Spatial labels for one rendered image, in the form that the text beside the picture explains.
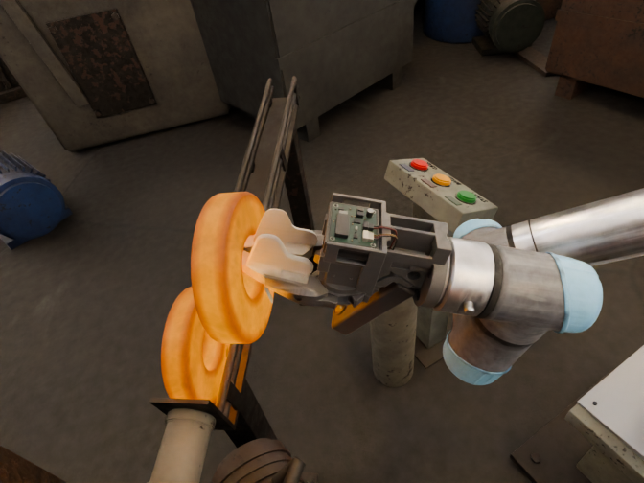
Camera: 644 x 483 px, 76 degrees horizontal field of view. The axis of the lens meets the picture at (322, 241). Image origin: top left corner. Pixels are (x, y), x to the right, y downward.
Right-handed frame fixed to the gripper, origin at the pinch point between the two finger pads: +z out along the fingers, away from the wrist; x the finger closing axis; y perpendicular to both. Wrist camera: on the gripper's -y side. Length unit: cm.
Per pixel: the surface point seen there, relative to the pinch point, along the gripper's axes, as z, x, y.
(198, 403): 2.4, 8.6, -17.1
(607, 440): -68, -6, -41
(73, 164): 134, -159, -126
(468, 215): -37, -36, -18
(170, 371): 6.2, 6.4, -14.7
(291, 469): -9.9, 10.2, -30.2
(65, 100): 135, -172, -93
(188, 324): 5.2, 2.0, -11.4
